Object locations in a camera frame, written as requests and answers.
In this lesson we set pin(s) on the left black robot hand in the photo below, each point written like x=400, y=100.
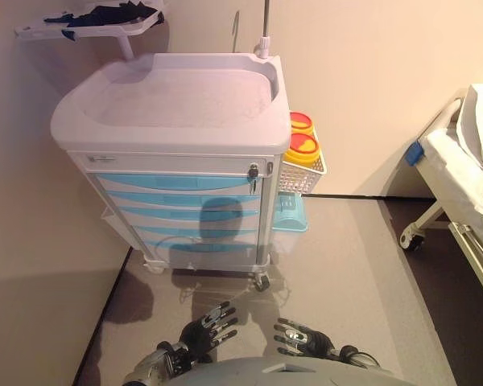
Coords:
x=203, y=335

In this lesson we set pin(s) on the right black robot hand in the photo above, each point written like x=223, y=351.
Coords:
x=306, y=339

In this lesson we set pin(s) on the grey robot torso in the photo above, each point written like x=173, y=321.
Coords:
x=290, y=374

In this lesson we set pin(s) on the cart caster wheel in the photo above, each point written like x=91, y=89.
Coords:
x=261, y=282

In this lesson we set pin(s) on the light blue waste bin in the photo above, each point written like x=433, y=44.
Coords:
x=289, y=217

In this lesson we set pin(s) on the white bed caster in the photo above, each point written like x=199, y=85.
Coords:
x=411, y=241

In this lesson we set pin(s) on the white side bin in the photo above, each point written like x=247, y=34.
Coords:
x=110, y=221

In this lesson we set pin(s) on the white mesh side basket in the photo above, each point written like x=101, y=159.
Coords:
x=298, y=179

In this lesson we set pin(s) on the black cart key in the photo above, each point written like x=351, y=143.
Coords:
x=253, y=173

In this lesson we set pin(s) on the yellow container red lid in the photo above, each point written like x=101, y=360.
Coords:
x=302, y=146
x=302, y=120

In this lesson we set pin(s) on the blue bed clip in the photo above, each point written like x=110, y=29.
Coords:
x=414, y=153

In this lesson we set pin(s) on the white hospital bed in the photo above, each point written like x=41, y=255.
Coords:
x=463, y=169

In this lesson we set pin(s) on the white medical cart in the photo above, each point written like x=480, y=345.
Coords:
x=177, y=96

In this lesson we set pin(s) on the metal IV pole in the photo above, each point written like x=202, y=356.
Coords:
x=263, y=40

